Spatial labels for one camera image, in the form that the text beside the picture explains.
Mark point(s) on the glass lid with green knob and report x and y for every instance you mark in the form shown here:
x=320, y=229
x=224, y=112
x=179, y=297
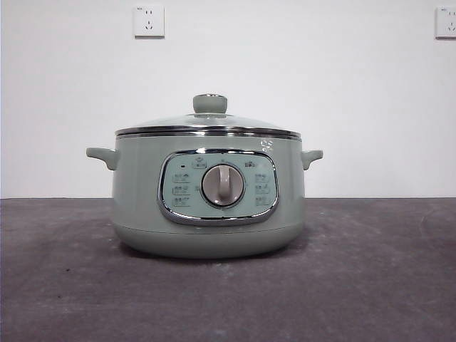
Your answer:
x=210, y=105

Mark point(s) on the sage green electric cooking pot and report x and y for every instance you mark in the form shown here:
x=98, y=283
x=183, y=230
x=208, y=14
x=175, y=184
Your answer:
x=142, y=213

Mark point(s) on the white wall socket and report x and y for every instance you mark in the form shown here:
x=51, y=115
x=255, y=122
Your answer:
x=446, y=23
x=149, y=22

